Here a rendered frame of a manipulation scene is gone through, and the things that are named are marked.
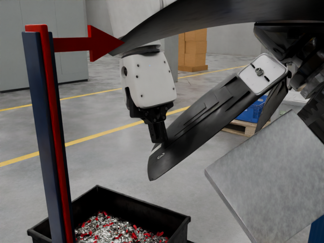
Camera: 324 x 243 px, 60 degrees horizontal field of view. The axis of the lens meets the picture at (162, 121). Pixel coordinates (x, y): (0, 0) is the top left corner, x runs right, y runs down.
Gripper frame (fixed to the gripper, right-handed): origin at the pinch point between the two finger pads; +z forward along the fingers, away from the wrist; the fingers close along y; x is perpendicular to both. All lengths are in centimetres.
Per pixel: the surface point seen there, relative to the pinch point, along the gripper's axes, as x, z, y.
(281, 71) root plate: -21.6, -6.6, 9.6
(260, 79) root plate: -18.0, -6.0, 9.2
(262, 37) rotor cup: -18.8, -12.9, 10.8
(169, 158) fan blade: -6.3, 3.8, -4.2
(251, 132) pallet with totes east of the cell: 128, 61, 252
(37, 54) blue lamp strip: -25.2, -11.3, -29.7
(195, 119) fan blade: -7.3, -1.2, 3.1
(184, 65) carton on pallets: 531, -64, 629
